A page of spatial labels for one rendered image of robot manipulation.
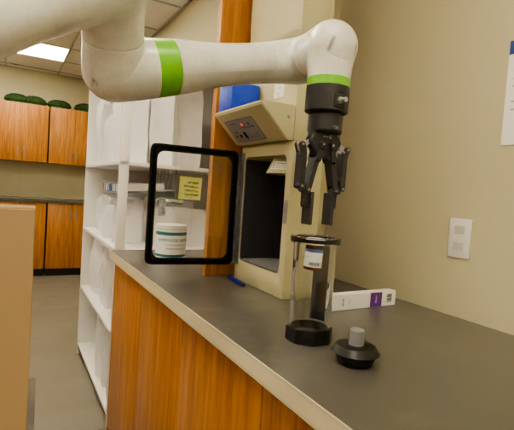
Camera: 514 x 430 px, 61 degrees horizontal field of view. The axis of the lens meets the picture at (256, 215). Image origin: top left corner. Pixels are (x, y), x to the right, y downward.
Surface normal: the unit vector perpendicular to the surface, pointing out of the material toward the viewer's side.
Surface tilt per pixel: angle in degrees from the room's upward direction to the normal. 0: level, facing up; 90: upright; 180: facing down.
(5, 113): 90
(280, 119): 90
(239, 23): 90
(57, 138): 90
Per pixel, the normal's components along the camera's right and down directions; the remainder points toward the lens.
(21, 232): 0.47, 0.08
